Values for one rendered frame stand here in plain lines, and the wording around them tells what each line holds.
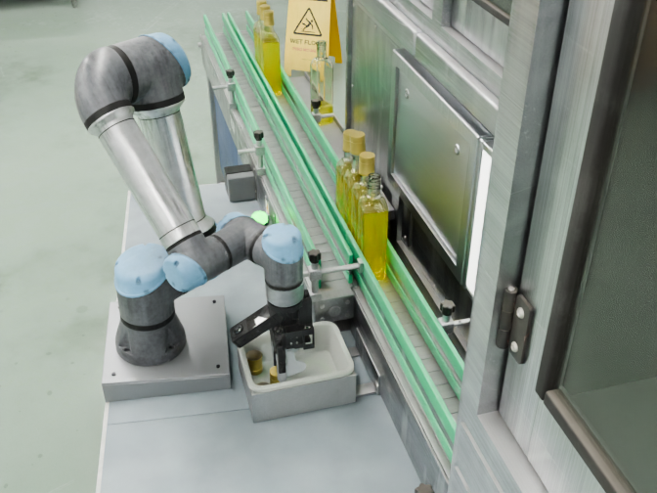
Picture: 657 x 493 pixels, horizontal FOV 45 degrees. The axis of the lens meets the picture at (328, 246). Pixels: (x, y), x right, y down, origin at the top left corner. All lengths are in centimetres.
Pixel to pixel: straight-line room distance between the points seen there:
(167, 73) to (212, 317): 58
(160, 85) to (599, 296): 117
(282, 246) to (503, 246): 86
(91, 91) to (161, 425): 68
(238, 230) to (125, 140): 27
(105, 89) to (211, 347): 61
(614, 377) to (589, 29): 23
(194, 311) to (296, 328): 36
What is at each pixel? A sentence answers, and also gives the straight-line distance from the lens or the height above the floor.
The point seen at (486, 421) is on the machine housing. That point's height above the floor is 143.
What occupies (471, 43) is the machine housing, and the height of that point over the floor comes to 143.
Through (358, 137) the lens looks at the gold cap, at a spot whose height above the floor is 118.
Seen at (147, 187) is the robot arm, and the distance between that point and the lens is 147.
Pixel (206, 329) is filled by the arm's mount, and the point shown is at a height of 80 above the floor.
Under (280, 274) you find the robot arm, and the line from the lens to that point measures 147.
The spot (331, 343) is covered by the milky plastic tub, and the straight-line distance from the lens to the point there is 175.
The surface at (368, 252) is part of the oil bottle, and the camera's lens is 175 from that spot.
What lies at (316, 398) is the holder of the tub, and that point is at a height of 78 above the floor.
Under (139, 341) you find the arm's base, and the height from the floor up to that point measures 86.
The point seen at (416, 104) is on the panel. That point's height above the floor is 125.
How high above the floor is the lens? 196
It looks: 34 degrees down
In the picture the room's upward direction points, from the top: straight up
